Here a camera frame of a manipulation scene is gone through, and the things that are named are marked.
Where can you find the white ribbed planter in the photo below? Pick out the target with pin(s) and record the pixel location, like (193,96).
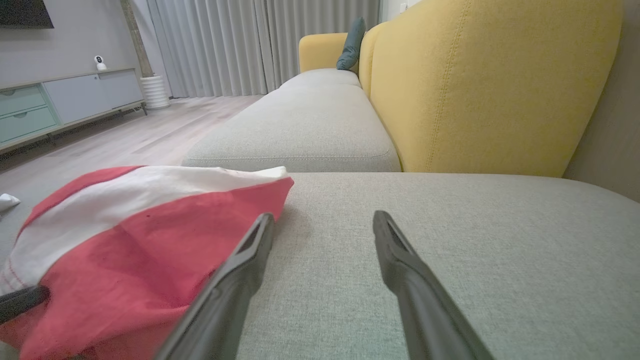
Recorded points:
(155,92)

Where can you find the yellow sofa backrest cushion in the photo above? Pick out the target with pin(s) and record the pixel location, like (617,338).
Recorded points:
(366,60)
(490,85)

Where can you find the black wall television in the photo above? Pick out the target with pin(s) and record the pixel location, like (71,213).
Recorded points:
(22,12)

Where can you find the grey pleated curtain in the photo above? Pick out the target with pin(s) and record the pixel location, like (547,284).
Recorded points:
(240,45)

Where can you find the teal throw pillow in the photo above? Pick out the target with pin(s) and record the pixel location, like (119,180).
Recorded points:
(351,45)

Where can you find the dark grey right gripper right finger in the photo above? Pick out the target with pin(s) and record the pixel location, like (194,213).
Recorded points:
(420,300)

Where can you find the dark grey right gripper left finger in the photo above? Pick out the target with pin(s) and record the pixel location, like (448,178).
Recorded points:
(225,300)

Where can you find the low grey green tv cabinet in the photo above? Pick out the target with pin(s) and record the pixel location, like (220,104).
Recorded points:
(75,100)

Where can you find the small white security camera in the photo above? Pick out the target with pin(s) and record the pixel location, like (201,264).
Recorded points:
(100,62)

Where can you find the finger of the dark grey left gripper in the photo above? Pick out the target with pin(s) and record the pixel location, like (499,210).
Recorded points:
(22,301)

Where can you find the yellow sofa armrest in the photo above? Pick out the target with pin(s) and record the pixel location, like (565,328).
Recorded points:
(320,52)

